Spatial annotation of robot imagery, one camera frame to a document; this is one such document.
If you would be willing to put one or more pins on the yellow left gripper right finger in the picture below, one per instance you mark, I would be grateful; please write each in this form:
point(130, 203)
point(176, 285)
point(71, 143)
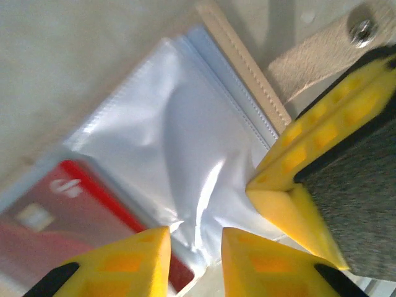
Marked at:
point(272, 275)

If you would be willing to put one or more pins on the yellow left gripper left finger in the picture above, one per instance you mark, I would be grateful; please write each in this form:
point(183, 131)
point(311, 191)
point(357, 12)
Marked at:
point(123, 272)

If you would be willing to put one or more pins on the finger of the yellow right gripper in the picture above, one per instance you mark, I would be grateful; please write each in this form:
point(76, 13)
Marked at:
point(334, 99)
point(349, 191)

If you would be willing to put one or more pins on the red credit card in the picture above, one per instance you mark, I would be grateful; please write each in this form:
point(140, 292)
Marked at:
point(77, 216)

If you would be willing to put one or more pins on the beige card holder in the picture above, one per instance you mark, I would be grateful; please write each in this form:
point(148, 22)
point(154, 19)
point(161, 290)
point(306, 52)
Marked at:
point(191, 123)

